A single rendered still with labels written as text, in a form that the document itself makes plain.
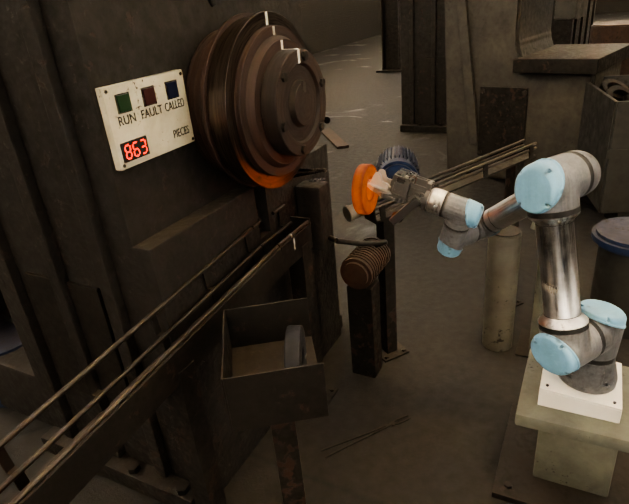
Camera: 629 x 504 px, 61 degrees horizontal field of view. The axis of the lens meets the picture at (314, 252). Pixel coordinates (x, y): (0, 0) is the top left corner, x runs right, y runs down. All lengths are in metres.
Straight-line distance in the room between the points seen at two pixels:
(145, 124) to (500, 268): 1.39
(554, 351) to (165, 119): 1.10
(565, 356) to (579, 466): 0.45
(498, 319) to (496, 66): 2.25
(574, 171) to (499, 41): 2.76
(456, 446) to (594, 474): 0.41
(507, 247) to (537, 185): 0.80
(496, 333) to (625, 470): 0.67
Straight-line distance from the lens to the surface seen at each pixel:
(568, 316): 1.43
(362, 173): 1.59
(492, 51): 4.07
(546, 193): 1.30
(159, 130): 1.36
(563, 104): 3.94
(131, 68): 1.33
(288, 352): 1.09
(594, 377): 1.62
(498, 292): 2.17
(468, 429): 1.98
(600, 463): 1.77
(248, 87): 1.38
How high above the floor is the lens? 1.38
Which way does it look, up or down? 26 degrees down
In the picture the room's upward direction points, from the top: 6 degrees counter-clockwise
